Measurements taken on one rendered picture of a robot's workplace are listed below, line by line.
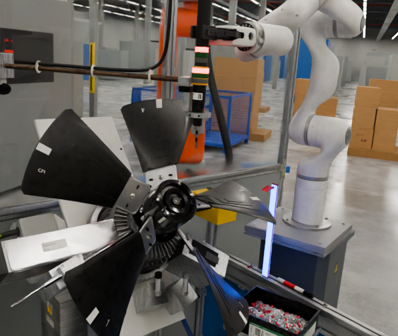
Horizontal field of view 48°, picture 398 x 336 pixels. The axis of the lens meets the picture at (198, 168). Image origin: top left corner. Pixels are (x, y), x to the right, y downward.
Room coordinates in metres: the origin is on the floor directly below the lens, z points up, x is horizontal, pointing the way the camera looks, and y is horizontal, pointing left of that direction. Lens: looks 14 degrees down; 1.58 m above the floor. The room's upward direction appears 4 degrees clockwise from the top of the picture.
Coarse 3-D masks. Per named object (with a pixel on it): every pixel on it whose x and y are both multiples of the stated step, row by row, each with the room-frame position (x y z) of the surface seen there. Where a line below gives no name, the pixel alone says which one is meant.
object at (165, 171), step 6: (162, 168) 1.19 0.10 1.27; (168, 168) 1.19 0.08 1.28; (174, 168) 1.18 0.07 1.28; (150, 174) 1.19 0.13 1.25; (156, 174) 1.19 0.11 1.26; (162, 174) 1.18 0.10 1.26; (168, 174) 1.18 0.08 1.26; (174, 174) 1.17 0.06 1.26; (156, 180) 1.17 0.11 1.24; (162, 180) 1.17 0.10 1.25; (156, 186) 1.16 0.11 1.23
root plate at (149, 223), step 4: (148, 220) 1.03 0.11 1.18; (152, 220) 1.05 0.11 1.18; (144, 224) 1.02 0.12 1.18; (148, 224) 1.03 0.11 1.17; (152, 224) 1.05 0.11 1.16; (144, 228) 1.01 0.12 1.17; (152, 228) 1.05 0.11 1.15; (140, 232) 1.00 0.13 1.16; (144, 232) 1.02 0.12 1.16; (148, 232) 1.04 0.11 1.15; (152, 232) 1.06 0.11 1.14; (144, 236) 1.02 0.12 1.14; (152, 236) 1.06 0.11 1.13; (144, 240) 1.02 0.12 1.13; (148, 240) 1.04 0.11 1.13; (152, 240) 1.06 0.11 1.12; (144, 244) 1.02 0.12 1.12; (148, 244) 1.04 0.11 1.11; (152, 244) 1.06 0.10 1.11; (148, 248) 1.04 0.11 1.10
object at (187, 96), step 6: (180, 78) 1.17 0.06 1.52; (186, 78) 1.17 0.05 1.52; (180, 84) 1.17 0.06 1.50; (186, 84) 1.17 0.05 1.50; (180, 90) 1.17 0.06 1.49; (186, 90) 1.16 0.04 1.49; (192, 90) 1.19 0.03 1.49; (186, 96) 1.17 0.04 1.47; (186, 102) 1.17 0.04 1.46; (186, 108) 1.17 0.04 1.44; (186, 114) 1.16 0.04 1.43; (192, 114) 1.14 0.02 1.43; (198, 114) 1.14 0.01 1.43; (204, 114) 1.15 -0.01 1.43; (210, 114) 1.16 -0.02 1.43
